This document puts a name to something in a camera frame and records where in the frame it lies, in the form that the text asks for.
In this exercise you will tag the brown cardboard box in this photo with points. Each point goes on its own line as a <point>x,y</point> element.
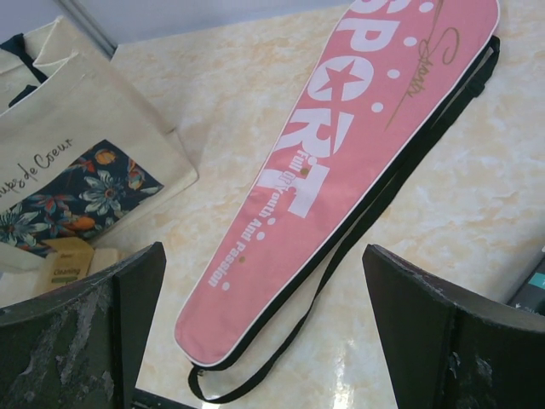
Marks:
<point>72,259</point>

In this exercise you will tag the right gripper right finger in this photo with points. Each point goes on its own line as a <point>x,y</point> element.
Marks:
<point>448,347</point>

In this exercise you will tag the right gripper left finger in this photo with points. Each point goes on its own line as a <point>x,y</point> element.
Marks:
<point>82,346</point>

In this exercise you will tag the pink racket cover bag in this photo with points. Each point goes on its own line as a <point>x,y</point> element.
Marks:
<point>392,79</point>

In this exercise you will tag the black shuttlecock tube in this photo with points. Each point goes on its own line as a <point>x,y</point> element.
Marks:
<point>529,296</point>

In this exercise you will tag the beige floral tote bag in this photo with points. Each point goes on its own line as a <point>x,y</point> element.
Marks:
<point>82,150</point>

